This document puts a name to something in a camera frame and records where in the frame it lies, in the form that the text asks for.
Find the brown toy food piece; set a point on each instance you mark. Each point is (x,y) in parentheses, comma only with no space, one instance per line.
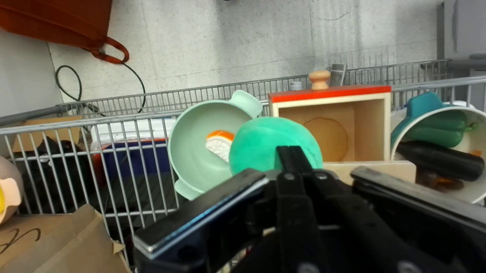
(438,183)

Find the green round plush toy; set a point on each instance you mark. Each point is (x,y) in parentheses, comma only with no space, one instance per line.
(259,146)

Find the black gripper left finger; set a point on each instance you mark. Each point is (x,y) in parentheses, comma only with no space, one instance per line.
(203,210)

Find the white bin with blue contents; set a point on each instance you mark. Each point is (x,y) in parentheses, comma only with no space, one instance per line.
(131,157)

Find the green toy pepper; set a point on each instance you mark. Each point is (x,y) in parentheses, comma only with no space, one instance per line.
(446,130)

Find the small cardboard box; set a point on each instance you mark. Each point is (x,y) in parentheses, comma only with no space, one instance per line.
(46,134)

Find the black bulky item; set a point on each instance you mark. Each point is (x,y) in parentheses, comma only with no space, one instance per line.
(51,177)

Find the wooden drawer with red front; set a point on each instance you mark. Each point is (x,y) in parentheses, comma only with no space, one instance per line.
(329,127)

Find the dark toy eggplant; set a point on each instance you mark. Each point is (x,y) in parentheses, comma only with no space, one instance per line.
(441,162)

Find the large cardboard box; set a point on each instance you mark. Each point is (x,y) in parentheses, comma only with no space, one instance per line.
(61,243)

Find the toy bread slice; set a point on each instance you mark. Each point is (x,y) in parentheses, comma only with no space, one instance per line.
(221,146)

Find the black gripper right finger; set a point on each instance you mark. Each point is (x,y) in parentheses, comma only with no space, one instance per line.
(420,202)

